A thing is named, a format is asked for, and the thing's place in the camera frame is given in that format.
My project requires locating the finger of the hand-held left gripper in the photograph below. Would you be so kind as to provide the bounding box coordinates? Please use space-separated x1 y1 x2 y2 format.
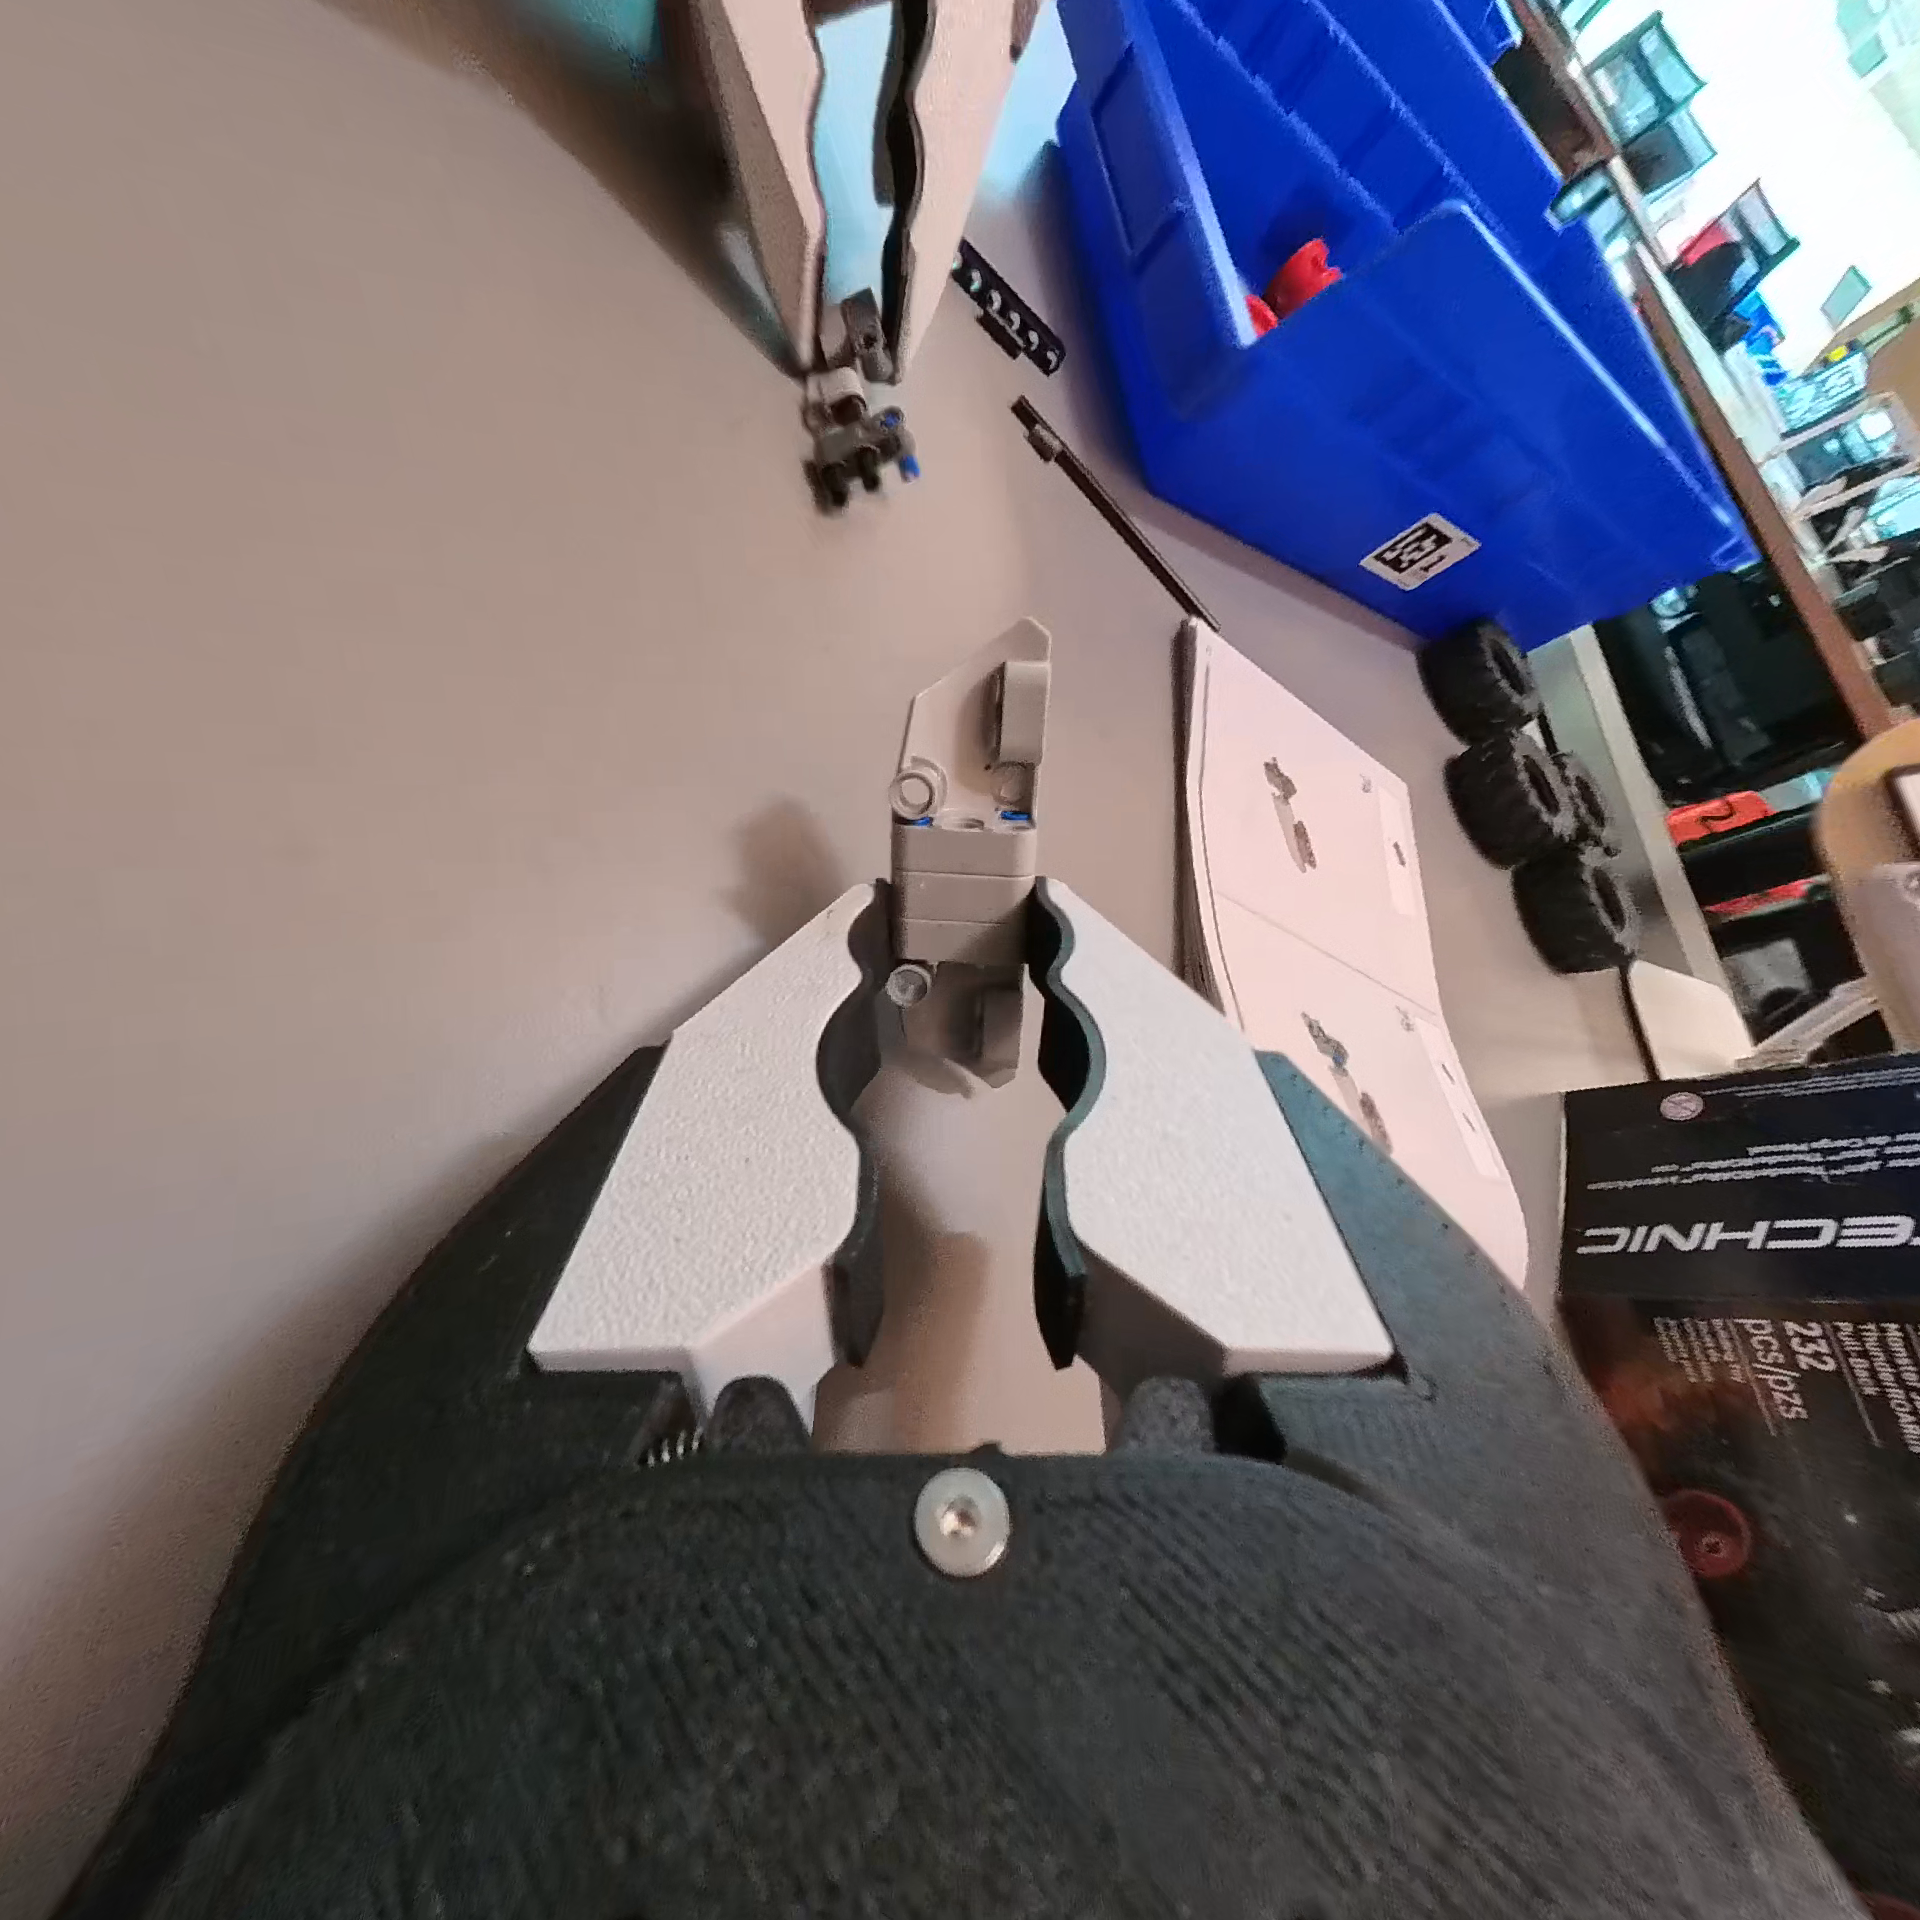
878 0 1040 378
668 0 902 376

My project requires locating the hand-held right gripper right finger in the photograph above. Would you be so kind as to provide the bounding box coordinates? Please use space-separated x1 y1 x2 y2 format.
1032 879 1396 1442

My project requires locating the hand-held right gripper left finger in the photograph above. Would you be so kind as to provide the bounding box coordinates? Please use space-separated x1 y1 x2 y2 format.
528 882 888 1442

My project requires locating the small grey toy brick assembly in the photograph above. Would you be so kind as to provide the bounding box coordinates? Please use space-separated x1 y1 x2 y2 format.
800 289 922 515

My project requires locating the white panel toy brick assembly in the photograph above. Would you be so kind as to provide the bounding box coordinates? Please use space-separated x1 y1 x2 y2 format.
885 621 1057 1088

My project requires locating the black toy beam with holes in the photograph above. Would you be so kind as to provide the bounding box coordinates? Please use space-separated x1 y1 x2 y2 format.
952 239 1070 378

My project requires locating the open instruction booklet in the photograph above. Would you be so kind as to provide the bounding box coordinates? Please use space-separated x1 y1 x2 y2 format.
1176 621 1531 1293

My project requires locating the black toy axle rod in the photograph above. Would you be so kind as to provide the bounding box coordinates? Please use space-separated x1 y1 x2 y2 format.
1008 393 1221 630

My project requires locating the blue plastic bin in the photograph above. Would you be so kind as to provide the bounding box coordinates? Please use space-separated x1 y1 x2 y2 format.
1054 0 1760 649

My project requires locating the black toy set box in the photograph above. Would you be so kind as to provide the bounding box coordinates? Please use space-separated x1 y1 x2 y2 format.
1556 1049 1920 1920

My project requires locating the storage shelf with bins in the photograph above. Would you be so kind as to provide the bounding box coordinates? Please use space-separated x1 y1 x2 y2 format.
1553 0 1920 917

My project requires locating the beige round container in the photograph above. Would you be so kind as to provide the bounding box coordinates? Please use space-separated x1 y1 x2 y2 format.
1813 733 1920 933

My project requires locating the wooden shelf rail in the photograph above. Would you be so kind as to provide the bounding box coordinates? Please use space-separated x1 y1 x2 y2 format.
1506 0 1899 741

